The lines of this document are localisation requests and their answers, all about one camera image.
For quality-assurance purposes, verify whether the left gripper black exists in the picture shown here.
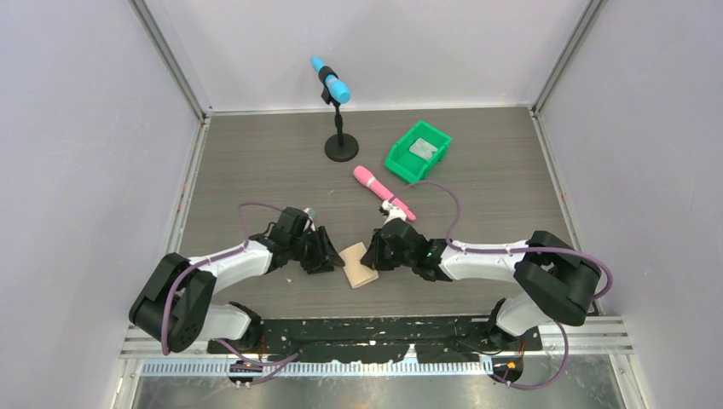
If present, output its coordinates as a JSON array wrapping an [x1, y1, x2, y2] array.
[[288, 226, 343, 274]]

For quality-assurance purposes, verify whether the beige card holder wallet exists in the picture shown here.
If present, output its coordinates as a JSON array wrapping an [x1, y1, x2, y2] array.
[[339, 242, 379, 289]]

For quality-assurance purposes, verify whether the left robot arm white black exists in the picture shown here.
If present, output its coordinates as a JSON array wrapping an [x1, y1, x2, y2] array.
[[129, 207, 344, 354]]

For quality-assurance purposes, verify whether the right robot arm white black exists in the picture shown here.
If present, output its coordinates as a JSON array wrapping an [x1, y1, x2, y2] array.
[[360, 219, 603, 350]]

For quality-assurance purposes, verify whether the card inside green bin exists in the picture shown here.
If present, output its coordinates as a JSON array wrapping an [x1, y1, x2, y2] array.
[[409, 138, 438, 161]]

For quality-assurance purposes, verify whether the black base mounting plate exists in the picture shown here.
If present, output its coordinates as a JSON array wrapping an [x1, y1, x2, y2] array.
[[207, 316, 542, 364]]

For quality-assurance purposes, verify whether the pink toy microphone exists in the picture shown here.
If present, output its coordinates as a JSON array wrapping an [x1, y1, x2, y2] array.
[[352, 165, 417, 222]]

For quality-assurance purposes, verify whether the black microphone stand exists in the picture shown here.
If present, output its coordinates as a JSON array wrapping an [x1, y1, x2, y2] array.
[[321, 67, 361, 164]]

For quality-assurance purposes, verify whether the green plastic bin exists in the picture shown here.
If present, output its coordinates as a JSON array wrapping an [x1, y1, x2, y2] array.
[[384, 120, 453, 183]]

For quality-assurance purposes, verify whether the blue toy microphone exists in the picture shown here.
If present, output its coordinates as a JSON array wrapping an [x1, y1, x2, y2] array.
[[309, 56, 351, 105]]

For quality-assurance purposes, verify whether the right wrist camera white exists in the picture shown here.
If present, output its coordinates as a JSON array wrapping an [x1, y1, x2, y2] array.
[[379, 200, 407, 224]]

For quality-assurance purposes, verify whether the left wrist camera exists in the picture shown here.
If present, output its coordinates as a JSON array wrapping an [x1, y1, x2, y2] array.
[[304, 207, 316, 231]]

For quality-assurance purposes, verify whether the aluminium front rail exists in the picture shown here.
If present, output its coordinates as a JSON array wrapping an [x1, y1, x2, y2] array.
[[141, 357, 493, 377]]

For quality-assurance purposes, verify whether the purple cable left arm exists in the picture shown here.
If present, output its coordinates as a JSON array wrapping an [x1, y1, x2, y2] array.
[[160, 202, 301, 388]]

